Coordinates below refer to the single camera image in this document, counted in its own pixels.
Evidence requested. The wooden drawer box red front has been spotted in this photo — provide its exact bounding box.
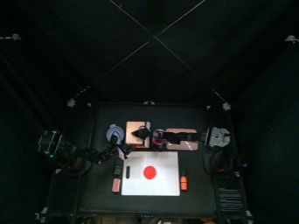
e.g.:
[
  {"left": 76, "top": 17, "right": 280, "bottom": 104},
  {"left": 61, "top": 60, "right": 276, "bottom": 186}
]
[{"left": 125, "top": 121, "right": 152, "bottom": 149}]

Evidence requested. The gray bowl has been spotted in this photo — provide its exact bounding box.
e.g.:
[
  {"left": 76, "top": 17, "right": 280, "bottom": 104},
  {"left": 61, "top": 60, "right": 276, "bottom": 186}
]
[{"left": 105, "top": 123, "right": 122, "bottom": 145}]

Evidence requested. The flat red dough disc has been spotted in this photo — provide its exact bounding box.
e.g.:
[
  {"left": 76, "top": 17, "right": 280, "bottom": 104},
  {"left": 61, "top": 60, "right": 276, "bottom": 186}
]
[{"left": 142, "top": 165, "right": 157, "bottom": 180}]

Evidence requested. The red plastic cup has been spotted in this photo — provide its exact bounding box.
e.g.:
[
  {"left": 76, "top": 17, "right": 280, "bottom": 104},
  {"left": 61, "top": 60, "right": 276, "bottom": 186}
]
[{"left": 152, "top": 129, "right": 168, "bottom": 146}]

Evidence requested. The green striped toy block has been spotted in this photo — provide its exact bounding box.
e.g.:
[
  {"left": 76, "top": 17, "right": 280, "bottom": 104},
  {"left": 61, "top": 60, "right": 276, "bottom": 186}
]
[{"left": 112, "top": 158, "right": 124, "bottom": 176}]

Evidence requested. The pink tray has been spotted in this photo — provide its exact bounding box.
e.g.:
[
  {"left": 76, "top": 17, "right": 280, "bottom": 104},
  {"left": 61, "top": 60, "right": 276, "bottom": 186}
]
[{"left": 164, "top": 128, "right": 200, "bottom": 151}]

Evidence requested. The pink toy block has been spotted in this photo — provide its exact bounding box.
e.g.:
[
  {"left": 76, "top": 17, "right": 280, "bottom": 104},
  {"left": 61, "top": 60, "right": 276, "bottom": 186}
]
[{"left": 110, "top": 178, "right": 122, "bottom": 193}]

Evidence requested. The white cutting board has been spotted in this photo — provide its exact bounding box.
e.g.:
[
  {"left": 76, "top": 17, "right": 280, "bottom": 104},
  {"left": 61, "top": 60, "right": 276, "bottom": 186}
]
[{"left": 120, "top": 150, "right": 182, "bottom": 197}]

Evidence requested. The orange toy carrot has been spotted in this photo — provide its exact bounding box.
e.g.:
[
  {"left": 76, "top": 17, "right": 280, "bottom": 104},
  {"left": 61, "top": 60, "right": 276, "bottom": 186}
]
[{"left": 178, "top": 168, "right": 189, "bottom": 192}]

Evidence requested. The white text label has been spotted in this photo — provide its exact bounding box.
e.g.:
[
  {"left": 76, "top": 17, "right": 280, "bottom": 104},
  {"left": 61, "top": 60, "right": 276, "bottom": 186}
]
[{"left": 216, "top": 186, "right": 245, "bottom": 214}]

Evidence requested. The thin diagonal brace wire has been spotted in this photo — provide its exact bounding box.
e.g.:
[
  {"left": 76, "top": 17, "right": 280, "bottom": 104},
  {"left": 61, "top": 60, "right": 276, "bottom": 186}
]
[
  {"left": 106, "top": 0, "right": 231, "bottom": 109},
  {"left": 70, "top": 0, "right": 206, "bottom": 102}
]

